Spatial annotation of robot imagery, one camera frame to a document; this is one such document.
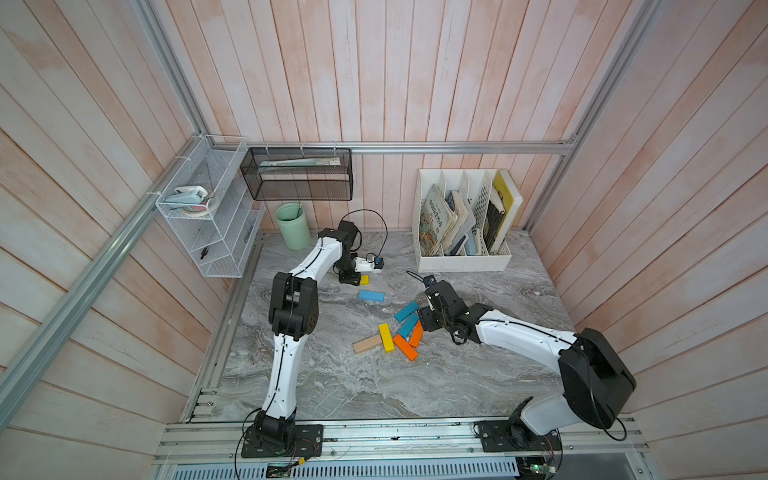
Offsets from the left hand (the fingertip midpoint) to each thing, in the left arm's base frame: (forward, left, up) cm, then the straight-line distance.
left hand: (353, 276), depth 102 cm
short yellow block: (-2, -4, +1) cm, 5 cm away
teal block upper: (-11, -18, -4) cm, 22 cm away
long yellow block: (-21, -12, -3) cm, 24 cm away
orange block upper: (-20, -21, -2) cm, 30 cm away
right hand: (-14, -25, +3) cm, 29 cm away
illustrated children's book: (+16, -29, +14) cm, 36 cm away
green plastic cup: (+17, +22, +8) cm, 29 cm away
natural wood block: (-23, -6, -4) cm, 24 cm away
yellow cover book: (+19, -52, +24) cm, 60 cm away
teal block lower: (-16, -18, -4) cm, 25 cm away
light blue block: (-5, -6, -4) cm, 9 cm away
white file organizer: (+14, -38, +14) cm, 43 cm away
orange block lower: (-25, -17, -3) cm, 30 cm away
